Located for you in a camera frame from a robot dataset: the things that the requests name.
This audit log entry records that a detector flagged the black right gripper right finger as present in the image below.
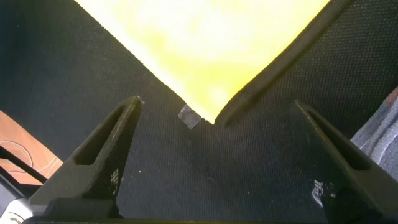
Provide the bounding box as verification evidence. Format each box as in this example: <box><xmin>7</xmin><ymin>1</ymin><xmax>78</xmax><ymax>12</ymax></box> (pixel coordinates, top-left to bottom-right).
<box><xmin>288</xmin><ymin>100</ymin><xmax>398</xmax><ymax>220</ymax></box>

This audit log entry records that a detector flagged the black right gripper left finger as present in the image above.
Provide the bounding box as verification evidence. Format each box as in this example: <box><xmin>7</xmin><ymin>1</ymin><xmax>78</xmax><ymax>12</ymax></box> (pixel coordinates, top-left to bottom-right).
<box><xmin>27</xmin><ymin>95</ymin><xmax>143</xmax><ymax>216</ymax></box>

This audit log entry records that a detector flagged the grey towel with orange marks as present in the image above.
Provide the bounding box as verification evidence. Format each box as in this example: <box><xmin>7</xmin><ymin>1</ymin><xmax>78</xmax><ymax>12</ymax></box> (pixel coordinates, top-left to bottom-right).
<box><xmin>350</xmin><ymin>86</ymin><xmax>398</xmax><ymax>181</ymax></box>

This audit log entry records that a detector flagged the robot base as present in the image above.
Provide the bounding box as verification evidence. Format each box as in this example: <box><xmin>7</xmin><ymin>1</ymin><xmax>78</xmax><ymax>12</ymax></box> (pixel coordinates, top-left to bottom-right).
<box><xmin>0</xmin><ymin>145</ymin><xmax>49</xmax><ymax>224</ymax></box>

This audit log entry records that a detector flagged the yellow towel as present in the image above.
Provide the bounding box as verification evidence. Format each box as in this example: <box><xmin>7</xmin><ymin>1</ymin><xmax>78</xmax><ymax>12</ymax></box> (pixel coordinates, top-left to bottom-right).
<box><xmin>74</xmin><ymin>0</ymin><xmax>355</xmax><ymax>129</ymax></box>

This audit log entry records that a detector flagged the clear tape marker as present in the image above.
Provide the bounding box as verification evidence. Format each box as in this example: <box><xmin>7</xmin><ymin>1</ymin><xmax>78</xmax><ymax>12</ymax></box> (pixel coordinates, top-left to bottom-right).
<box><xmin>177</xmin><ymin>104</ymin><xmax>203</xmax><ymax>129</ymax></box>

